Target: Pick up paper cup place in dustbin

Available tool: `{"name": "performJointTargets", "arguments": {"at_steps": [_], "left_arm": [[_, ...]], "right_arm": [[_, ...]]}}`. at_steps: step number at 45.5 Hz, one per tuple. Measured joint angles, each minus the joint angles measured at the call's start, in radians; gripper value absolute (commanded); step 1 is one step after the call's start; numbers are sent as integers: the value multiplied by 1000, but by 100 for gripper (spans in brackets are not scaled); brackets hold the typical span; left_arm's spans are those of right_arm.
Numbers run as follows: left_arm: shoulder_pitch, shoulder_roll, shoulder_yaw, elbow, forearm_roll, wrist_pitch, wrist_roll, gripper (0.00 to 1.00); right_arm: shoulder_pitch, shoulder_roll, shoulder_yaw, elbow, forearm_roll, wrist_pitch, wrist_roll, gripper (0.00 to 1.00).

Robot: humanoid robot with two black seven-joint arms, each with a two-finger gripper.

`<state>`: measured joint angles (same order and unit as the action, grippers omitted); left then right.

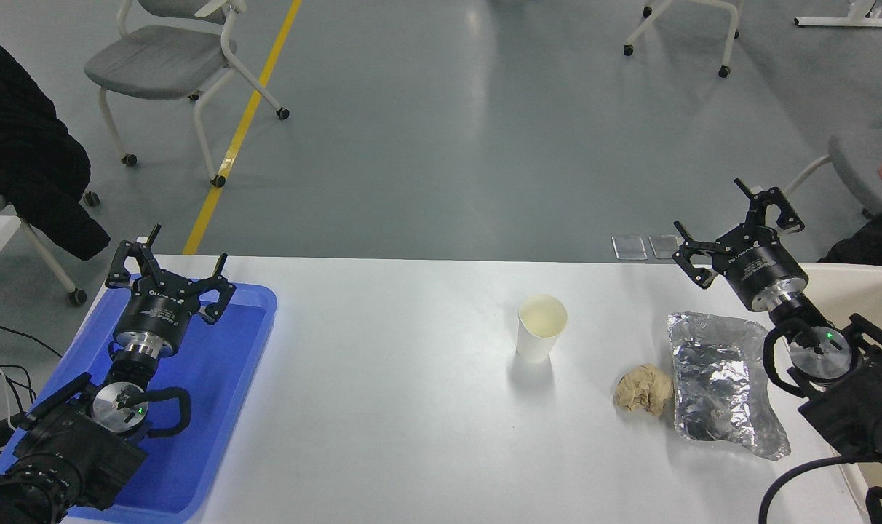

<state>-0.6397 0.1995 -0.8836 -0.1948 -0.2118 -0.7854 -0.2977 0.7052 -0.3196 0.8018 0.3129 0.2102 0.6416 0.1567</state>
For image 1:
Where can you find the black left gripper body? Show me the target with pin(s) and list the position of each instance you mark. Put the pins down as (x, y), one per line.
(161, 309)

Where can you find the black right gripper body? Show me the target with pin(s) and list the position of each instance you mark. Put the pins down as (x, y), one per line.
(765, 266)

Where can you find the white paper cup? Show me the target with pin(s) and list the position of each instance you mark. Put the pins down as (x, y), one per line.
(539, 331)

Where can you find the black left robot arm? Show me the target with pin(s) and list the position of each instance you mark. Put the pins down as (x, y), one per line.
(77, 444)

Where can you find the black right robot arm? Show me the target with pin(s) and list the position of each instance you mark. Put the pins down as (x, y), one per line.
(856, 407)

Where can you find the clear floor plate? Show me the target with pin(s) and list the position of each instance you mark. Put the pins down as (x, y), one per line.
(628, 247)
(663, 247)

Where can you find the blue plastic tray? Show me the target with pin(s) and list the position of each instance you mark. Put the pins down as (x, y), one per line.
(223, 378)

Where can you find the large pale bin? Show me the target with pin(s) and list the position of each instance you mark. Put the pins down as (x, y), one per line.
(863, 291)

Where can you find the person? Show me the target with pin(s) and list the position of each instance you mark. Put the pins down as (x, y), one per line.
(874, 240)
(19, 145)

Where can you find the silver foil tray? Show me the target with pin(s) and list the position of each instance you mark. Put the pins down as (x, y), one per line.
(717, 386)

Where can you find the crumpled tan paper ball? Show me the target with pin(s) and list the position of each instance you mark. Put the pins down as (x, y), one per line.
(645, 389)

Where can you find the white desk base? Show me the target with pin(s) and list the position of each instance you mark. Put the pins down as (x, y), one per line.
(848, 20)

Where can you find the white chair frame with castors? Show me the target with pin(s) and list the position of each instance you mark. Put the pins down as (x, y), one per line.
(724, 70)

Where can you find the grey chair with white frame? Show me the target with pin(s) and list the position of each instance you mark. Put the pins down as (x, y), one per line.
(157, 62)

